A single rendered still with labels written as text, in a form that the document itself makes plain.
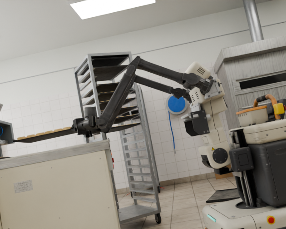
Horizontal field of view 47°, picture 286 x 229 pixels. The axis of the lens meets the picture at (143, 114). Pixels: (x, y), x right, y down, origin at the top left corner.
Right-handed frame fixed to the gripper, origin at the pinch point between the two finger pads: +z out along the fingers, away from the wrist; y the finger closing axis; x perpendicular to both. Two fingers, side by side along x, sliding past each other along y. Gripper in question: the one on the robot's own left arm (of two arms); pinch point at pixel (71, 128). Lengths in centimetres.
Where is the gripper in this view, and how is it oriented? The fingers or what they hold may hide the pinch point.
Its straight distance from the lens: 211.0
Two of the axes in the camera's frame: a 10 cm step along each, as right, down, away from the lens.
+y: 1.9, 9.8, -0.9
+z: -7.5, 2.1, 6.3
